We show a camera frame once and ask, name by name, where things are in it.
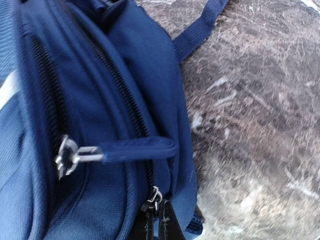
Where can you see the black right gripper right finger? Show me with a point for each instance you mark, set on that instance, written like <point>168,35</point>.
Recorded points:
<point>168,227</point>

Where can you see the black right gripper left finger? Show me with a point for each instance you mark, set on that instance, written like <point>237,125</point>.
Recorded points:
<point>143,227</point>

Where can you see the navy blue student backpack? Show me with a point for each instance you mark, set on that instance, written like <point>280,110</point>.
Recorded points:
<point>93,119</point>

